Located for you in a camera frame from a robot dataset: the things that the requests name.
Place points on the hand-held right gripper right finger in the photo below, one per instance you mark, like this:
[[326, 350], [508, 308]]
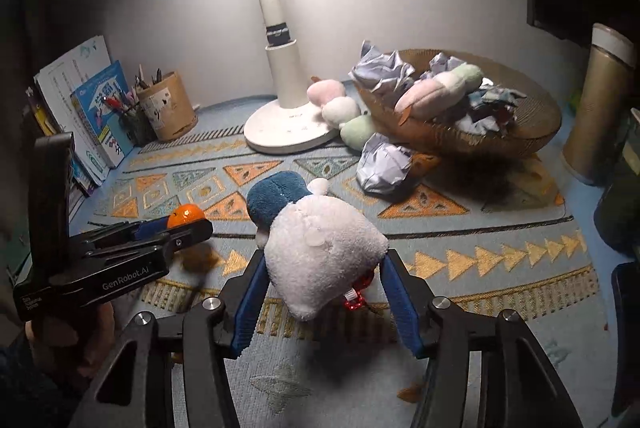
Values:
[[405, 308]]

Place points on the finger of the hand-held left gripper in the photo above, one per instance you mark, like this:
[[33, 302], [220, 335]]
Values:
[[150, 243], [145, 228]]

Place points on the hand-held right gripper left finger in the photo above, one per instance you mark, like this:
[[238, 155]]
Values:
[[247, 308]]

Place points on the orange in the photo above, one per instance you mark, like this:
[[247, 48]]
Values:
[[185, 214]]

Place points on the white and blue plush toy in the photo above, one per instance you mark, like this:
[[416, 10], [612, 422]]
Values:
[[315, 253]]

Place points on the brown woven basket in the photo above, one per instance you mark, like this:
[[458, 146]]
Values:
[[530, 118]]

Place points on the person's left hand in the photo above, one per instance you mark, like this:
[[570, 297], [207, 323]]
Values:
[[97, 333]]

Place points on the stack of leaning books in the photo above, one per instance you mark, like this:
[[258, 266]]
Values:
[[50, 123]]

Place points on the patterned woven mat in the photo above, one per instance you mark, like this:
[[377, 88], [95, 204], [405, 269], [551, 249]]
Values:
[[450, 218]]

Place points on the dark mesh pen cup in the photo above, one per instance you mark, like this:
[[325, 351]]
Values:
[[135, 126]]

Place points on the cardboard pen holder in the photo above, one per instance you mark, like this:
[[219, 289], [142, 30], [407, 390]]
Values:
[[167, 108]]

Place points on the bundle of red pens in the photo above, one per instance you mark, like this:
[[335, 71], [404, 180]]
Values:
[[117, 102]]

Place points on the white paper booklet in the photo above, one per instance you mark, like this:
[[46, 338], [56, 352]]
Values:
[[70, 68]]

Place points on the bundle of pencils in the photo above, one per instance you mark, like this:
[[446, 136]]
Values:
[[150, 78]]

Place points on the pink white green dango plush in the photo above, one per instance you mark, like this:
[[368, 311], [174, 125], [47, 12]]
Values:
[[342, 111], [435, 91]]

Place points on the white desk lamp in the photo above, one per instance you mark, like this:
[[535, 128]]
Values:
[[285, 73]]

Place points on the gold thermos bottle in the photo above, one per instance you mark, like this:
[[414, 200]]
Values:
[[597, 108]]

